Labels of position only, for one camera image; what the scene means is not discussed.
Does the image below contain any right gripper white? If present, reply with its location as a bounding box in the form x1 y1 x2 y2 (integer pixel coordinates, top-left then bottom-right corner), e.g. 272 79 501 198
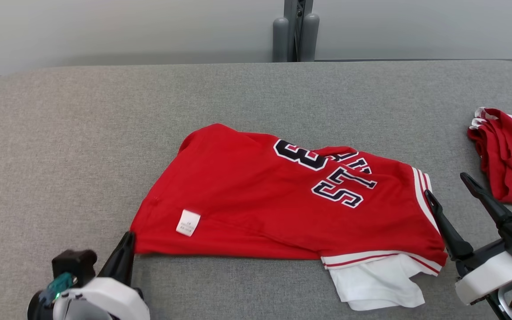
425 172 512 306

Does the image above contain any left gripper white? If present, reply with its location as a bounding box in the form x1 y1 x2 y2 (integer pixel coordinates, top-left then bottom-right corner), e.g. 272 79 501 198
54 231 151 320

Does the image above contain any red basketball jersey white trim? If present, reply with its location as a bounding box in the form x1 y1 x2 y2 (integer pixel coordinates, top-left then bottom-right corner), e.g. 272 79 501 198
130 123 448 312

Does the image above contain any grey padded cylinder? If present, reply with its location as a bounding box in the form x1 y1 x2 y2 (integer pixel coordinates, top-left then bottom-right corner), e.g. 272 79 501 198
301 12 320 63
272 17 290 63

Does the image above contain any aluminium wall profile post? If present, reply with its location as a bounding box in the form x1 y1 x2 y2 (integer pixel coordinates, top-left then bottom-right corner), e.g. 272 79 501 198
284 0 314 63

